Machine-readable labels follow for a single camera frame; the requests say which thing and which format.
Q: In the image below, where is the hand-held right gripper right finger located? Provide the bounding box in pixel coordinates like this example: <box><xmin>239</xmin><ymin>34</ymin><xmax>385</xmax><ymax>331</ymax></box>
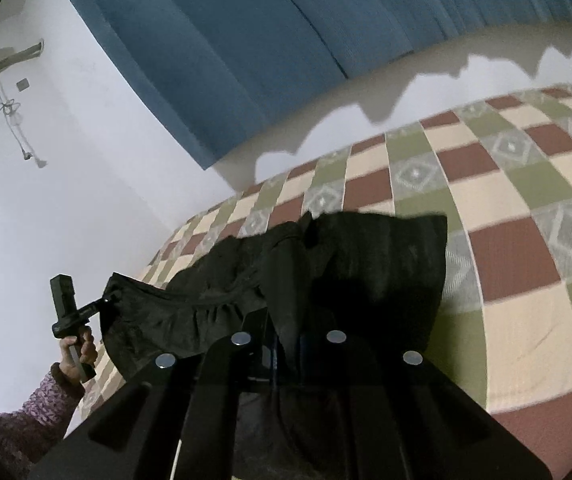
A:
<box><xmin>281</xmin><ymin>331</ymin><xmax>554</xmax><ymax>480</ymax></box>

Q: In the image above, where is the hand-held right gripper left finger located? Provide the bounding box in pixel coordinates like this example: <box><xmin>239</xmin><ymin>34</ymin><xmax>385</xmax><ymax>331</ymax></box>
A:
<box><xmin>28</xmin><ymin>307</ymin><xmax>284</xmax><ymax>480</ymax></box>

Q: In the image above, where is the black puffer jacket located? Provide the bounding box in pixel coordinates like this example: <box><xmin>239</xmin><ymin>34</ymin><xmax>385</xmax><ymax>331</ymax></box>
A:
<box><xmin>100</xmin><ymin>211</ymin><xmax>448</xmax><ymax>480</ymax></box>

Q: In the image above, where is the person's left forearm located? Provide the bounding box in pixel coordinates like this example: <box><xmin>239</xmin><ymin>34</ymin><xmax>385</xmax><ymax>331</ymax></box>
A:
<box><xmin>0</xmin><ymin>362</ymin><xmax>84</xmax><ymax>480</ymax></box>

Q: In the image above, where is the person's left hand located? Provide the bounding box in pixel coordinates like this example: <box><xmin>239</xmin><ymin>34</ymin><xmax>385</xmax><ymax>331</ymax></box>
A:
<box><xmin>58</xmin><ymin>330</ymin><xmax>99</xmax><ymax>386</ymax></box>

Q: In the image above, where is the checkered bedspread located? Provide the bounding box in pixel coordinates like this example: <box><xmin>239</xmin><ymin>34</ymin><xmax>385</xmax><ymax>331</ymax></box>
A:
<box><xmin>80</xmin><ymin>85</ymin><xmax>572</xmax><ymax>480</ymax></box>

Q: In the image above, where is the blue curtain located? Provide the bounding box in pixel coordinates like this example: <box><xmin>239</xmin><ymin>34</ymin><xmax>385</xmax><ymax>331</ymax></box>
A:
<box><xmin>48</xmin><ymin>0</ymin><xmax>572</xmax><ymax>171</ymax></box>

